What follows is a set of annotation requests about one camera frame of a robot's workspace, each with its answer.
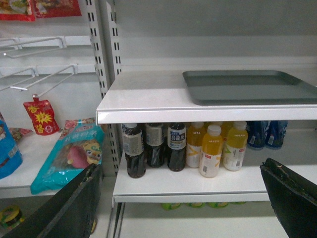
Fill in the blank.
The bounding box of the blue water bottle left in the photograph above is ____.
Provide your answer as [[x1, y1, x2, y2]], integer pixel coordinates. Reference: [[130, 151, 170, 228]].
[[247, 120, 269, 150]]

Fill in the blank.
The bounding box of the dark tea bottle front left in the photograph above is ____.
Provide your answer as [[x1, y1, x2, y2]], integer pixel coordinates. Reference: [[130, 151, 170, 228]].
[[123, 123, 146, 179]]

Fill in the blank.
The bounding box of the orange juice bottle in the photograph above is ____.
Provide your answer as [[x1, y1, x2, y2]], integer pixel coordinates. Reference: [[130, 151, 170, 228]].
[[199, 124, 223, 178], [186, 122, 206, 168]]

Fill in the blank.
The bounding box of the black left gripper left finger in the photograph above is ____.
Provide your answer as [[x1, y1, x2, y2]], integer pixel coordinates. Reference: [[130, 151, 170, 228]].
[[4, 164, 102, 238]]

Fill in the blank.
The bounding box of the orange juice bottle front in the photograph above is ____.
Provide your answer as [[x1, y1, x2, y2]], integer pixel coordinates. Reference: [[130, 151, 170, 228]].
[[199, 124, 223, 178]]

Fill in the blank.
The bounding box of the red spout pouch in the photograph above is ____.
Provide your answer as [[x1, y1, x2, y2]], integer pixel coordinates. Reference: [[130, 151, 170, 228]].
[[23, 97, 60, 136]]

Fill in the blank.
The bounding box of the yellow lidded jar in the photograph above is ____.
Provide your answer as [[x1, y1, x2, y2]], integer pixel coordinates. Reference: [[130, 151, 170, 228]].
[[0, 205, 25, 230]]

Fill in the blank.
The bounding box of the white wire peg hook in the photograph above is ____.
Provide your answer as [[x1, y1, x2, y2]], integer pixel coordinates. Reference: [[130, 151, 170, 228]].
[[9, 63, 78, 98]]

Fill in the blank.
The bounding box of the grey silver serving tray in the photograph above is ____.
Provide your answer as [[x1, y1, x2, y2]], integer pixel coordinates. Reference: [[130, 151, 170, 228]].
[[183, 70, 317, 106]]

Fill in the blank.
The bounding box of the teal snack bag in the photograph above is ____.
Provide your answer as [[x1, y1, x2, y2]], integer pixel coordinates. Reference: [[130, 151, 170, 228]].
[[30, 118, 105, 195]]

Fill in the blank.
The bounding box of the white slotted shelf upright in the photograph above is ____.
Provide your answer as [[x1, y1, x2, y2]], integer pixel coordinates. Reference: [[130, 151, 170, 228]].
[[85, 0, 121, 177]]

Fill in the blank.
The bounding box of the dark tea bottle right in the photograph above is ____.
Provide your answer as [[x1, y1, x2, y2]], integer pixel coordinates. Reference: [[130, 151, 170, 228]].
[[167, 122, 186, 172]]

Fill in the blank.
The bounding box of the red hanging snack packet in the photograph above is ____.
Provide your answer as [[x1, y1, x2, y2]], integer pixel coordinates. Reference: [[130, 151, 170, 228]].
[[0, 0, 35, 22]]

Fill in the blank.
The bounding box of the dark tea bottle middle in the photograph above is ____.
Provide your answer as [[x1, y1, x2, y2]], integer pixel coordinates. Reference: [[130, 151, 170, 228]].
[[146, 123, 164, 168]]

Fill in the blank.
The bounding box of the orange juice bottle left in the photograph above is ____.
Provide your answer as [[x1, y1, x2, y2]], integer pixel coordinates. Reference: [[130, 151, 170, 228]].
[[186, 122, 206, 168]]

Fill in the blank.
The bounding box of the white upper metal shelf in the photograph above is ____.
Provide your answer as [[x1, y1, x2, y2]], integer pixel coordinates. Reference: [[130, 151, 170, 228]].
[[96, 71, 317, 124]]

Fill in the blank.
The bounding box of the blue water bottle right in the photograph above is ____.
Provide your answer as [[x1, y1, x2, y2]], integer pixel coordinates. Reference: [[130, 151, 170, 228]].
[[264, 120, 288, 149]]

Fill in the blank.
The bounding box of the blue water bottle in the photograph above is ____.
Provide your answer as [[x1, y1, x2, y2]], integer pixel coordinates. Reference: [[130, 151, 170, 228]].
[[247, 120, 269, 150], [264, 120, 288, 149]]

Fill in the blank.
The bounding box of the blue snack bag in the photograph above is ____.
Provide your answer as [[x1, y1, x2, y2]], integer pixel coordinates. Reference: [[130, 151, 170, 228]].
[[0, 115, 22, 179]]

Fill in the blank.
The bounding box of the white metal shelf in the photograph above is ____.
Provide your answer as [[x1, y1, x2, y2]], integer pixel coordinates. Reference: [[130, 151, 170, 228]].
[[96, 71, 317, 124], [112, 128, 317, 208]]

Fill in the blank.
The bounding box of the white lower metal shelf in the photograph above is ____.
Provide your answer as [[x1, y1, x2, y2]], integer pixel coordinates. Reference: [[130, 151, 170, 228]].
[[112, 128, 317, 208]]

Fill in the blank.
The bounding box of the dark tea bottle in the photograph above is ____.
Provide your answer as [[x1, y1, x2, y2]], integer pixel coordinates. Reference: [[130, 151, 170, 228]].
[[146, 123, 164, 168], [167, 122, 186, 172], [123, 123, 146, 179]]

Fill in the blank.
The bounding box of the yellow juice bottle right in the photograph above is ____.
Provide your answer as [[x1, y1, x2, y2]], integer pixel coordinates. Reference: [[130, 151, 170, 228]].
[[223, 121, 248, 171]]

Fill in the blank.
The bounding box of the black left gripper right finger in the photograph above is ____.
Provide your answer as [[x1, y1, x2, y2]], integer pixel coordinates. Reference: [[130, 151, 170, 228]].
[[260, 158, 317, 238]]

